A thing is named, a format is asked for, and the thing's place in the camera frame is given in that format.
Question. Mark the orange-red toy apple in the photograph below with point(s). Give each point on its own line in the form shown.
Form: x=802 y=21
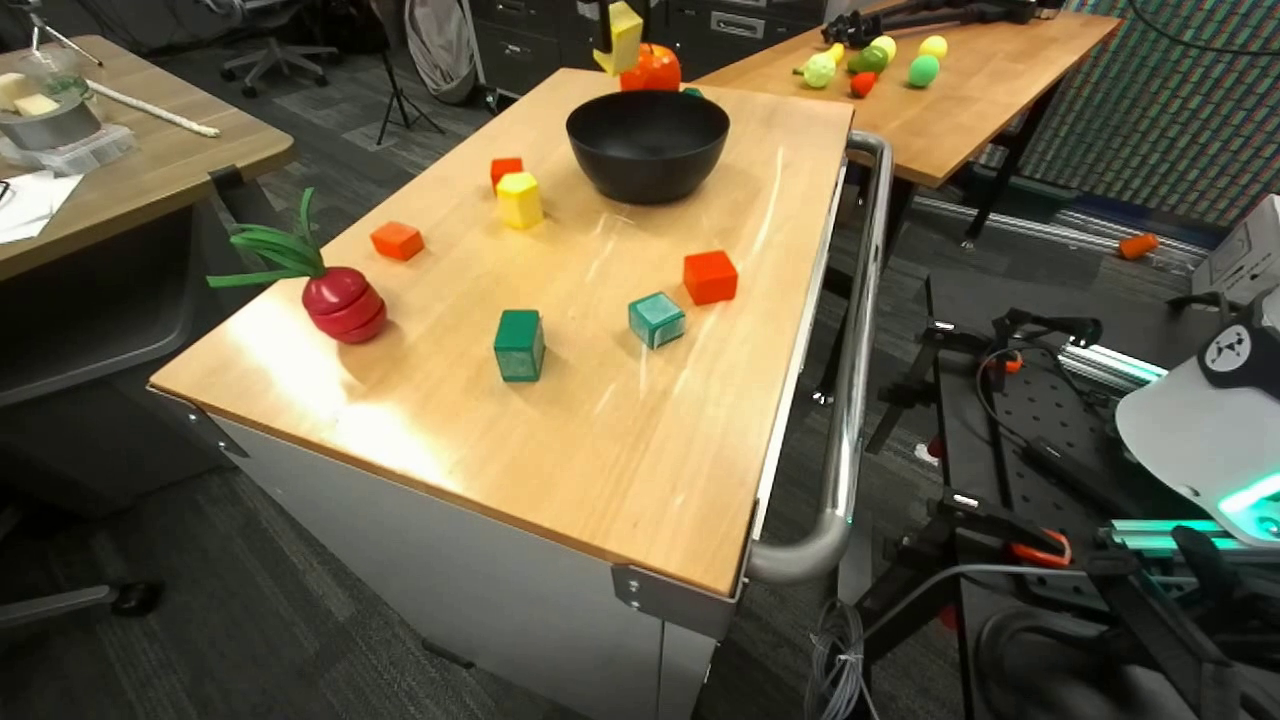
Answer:
x=649 y=65

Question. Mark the black bowl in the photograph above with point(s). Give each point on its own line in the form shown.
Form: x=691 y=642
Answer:
x=649 y=155

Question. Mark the red toy beetroot green leaves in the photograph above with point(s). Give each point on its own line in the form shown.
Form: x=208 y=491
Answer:
x=346 y=307

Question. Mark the yellow toy fruit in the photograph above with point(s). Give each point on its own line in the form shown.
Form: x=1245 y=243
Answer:
x=886 y=46

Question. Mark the small orange wooden block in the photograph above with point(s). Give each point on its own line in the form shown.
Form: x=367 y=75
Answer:
x=398 y=243
x=507 y=168

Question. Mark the tall dark green wooden block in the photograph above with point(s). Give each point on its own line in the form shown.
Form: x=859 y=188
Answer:
x=519 y=346

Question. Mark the dark mesh office chair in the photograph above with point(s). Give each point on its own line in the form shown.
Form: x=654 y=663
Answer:
x=93 y=334

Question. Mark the yellow wooden block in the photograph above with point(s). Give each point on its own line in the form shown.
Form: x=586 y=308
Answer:
x=627 y=30
x=519 y=200

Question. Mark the black breadboard stand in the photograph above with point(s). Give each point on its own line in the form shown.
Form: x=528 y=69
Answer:
x=1053 y=426

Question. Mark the red-orange toy fruit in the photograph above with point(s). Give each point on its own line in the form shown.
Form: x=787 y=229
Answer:
x=860 y=83

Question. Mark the long wooden conference table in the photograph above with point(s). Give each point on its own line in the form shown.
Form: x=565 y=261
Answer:
x=146 y=161

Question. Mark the white paper sheets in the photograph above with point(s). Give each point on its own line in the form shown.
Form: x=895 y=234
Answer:
x=28 y=204

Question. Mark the pale yellow-green toy fruit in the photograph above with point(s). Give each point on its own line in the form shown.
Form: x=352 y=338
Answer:
x=933 y=46

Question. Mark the light green toy fruit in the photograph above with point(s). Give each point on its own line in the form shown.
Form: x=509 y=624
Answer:
x=920 y=75

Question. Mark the large red-orange wooden cube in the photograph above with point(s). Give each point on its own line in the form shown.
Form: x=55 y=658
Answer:
x=710 y=277

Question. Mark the light teal wooden cube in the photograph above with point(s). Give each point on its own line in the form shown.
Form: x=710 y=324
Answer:
x=657 y=323

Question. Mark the metal tool cart cabinet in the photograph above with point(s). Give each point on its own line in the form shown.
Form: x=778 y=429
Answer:
x=507 y=603

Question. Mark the grey swivel chair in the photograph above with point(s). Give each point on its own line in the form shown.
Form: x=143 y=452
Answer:
x=281 y=54

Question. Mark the aluminium extrusion rail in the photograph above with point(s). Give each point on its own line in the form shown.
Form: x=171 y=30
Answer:
x=1120 y=363

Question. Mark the yellow-green toy pear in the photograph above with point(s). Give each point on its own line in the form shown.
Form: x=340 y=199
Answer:
x=818 y=65

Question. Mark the wooden table with toy fruit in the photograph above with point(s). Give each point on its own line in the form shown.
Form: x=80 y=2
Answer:
x=974 y=83

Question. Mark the small orange clamp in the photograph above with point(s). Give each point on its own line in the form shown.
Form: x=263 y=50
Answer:
x=1139 y=245

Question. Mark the black tripod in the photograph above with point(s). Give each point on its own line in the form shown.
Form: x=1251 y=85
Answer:
x=403 y=83

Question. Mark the thin white stick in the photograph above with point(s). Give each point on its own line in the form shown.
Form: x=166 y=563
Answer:
x=152 y=109

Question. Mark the clear container with yellow items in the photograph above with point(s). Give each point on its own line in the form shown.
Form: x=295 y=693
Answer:
x=36 y=100

